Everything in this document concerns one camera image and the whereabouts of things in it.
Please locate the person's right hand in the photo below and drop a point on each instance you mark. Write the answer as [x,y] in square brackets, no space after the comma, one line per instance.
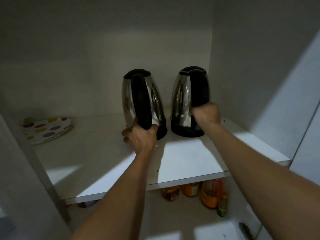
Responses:
[206,113]

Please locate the person's left hand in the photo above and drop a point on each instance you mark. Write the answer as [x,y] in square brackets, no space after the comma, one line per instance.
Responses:
[141,138]

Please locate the person's left thumb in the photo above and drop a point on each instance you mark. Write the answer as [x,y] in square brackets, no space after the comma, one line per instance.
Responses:
[153,127]

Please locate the person's right forearm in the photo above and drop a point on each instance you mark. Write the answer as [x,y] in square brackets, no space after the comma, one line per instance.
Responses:
[265,177]

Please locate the person's left forearm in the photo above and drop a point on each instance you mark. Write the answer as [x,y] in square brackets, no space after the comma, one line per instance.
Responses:
[120,197]

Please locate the white cupboard shelf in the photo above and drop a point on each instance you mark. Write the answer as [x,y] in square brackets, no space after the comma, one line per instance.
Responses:
[140,159]

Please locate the orange sauce bottle red cap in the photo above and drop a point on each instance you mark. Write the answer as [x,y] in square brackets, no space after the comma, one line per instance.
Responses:
[211,193]

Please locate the red and white container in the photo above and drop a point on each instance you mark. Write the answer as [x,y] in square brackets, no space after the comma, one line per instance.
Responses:
[86,203]

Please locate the small green bottle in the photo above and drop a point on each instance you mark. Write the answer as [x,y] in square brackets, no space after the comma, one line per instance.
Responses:
[222,204]

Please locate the white polka dot plate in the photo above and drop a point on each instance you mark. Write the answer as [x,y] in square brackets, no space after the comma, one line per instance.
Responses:
[47,129]

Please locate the white cupboard door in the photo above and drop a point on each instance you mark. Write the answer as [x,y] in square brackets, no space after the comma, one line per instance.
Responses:
[22,177]
[287,97]

